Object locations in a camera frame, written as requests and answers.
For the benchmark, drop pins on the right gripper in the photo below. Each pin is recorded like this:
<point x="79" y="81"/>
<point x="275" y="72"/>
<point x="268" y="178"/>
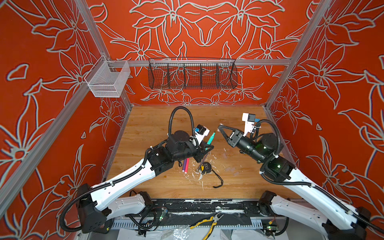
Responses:
<point x="232" y="140"/>

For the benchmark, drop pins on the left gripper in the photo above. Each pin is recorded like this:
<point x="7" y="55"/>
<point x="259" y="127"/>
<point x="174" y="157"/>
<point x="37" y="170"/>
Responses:
<point x="200" y="151"/>

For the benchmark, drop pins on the green marker pen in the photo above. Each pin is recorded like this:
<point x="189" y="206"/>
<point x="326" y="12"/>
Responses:
<point x="211" y="138"/>

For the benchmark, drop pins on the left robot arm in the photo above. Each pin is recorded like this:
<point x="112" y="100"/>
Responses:
<point x="94" y="206"/>

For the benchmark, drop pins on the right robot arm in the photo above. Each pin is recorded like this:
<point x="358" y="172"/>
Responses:
<point x="329" y="215"/>

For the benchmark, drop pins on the pink marker pen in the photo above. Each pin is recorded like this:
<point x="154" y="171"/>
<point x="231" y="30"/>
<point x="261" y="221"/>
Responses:
<point x="187" y="166"/>

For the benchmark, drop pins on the purple marker pen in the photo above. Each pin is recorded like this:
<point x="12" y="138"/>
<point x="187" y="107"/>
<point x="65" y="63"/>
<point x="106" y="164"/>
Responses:
<point x="184" y="165"/>

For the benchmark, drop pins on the black tape measure on table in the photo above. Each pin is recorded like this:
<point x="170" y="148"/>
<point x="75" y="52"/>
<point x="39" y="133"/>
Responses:
<point x="207" y="169"/>

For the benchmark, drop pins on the small circuit board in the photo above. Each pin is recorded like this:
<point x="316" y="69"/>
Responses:
<point x="270" y="228"/>

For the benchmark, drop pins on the white mesh basket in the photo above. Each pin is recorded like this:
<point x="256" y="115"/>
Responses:
<point x="107" y="79"/>

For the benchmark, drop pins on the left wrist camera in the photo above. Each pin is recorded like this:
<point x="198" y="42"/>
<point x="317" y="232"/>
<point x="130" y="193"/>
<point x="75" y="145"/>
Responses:
<point x="199" y="133"/>

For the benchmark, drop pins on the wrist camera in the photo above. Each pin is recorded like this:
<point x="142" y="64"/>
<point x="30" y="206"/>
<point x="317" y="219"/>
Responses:
<point x="199" y="133"/>
<point x="250" y="121"/>

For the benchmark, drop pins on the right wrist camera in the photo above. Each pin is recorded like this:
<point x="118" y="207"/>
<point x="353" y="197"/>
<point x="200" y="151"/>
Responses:
<point x="250" y="121"/>

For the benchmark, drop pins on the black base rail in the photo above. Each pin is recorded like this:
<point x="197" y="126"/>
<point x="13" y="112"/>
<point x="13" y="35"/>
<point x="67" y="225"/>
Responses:
<point x="247" y="207"/>

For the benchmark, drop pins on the black wire basket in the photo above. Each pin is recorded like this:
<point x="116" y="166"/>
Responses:
<point x="192" y="74"/>

